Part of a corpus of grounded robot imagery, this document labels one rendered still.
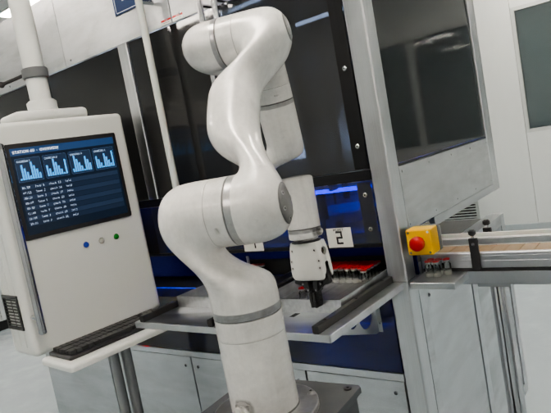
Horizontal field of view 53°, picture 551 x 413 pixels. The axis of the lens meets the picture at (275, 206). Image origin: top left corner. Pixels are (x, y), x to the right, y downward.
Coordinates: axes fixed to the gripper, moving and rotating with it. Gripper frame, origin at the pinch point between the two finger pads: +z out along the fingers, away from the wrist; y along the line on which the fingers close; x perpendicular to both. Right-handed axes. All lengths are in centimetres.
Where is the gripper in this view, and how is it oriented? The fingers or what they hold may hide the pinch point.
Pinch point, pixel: (316, 298)
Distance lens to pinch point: 144.1
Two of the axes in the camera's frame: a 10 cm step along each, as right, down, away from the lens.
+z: 1.7, 9.8, 0.7
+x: -5.9, 1.6, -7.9
